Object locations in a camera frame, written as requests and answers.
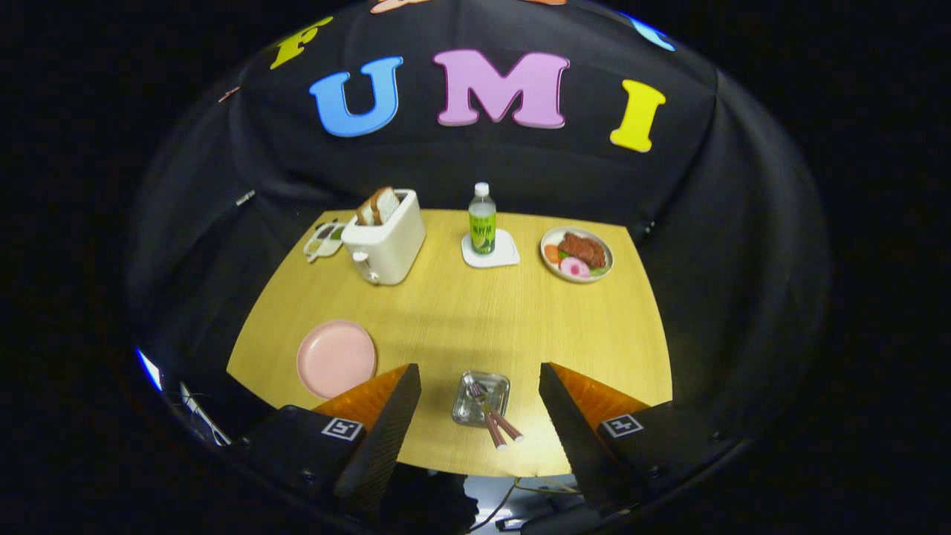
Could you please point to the orange carrot slice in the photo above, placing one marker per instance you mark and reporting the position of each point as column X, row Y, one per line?
column 551, row 254

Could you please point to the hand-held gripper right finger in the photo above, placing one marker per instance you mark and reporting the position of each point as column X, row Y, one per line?
column 576, row 438

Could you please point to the white divided condiment dish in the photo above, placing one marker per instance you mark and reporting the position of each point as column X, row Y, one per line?
column 321, row 241

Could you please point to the perforated metal tray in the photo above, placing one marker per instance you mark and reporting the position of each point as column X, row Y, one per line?
column 464, row 412

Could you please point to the white square coaster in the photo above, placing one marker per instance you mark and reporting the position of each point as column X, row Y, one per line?
column 509, row 256

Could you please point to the copper cloth clip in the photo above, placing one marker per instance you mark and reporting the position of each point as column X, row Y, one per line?
column 229, row 93

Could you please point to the green label drink bottle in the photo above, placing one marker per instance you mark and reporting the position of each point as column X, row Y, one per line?
column 482, row 223

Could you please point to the white toaster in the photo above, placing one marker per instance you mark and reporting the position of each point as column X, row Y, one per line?
column 390, row 249

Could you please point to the brown meat cutlet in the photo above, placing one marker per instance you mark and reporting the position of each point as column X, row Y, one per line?
column 583, row 249

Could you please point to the pink round plate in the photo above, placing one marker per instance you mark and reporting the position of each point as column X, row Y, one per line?
column 334, row 360

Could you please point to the black backdrop cloth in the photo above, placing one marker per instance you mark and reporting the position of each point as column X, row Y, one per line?
column 483, row 163

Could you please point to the white plate of food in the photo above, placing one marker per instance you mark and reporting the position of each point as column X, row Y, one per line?
column 605, row 271

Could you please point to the pink round food slice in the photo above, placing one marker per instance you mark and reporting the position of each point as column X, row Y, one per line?
column 573, row 267

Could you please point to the toast bread slice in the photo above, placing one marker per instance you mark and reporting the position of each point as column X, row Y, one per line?
column 386, row 204
column 365, row 212

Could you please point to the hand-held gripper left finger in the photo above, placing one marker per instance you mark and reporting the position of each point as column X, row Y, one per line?
column 386, row 438

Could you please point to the silver cloth clip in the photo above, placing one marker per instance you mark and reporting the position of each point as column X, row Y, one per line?
column 245, row 198

